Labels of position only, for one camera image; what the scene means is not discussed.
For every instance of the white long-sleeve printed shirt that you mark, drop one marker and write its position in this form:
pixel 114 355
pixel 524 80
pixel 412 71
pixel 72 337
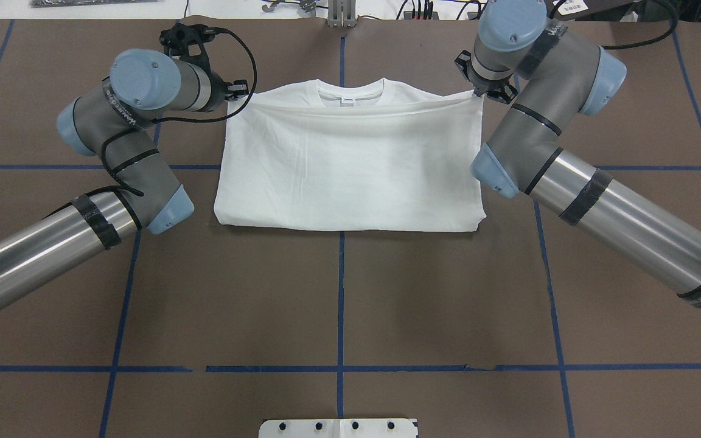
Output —
pixel 385 156

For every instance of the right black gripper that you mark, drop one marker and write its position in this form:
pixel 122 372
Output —
pixel 498 92

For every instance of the aluminium frame post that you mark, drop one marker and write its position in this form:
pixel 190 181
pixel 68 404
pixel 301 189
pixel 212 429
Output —
pixel 341 13

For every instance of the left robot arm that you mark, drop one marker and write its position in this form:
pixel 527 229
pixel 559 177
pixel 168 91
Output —
pixel 142 192

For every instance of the white central pillar with base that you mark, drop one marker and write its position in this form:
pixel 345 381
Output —
pixel 359 427

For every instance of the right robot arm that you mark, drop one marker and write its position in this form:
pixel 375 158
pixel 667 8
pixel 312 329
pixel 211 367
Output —
pixel 548 75

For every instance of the orange black connector box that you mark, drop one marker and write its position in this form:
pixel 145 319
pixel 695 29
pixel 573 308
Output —
pixel 421 15

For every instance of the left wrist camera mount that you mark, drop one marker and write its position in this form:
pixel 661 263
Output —
pixel 187 43

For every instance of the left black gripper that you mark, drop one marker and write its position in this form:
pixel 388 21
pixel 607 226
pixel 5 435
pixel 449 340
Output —
pixel 220 87

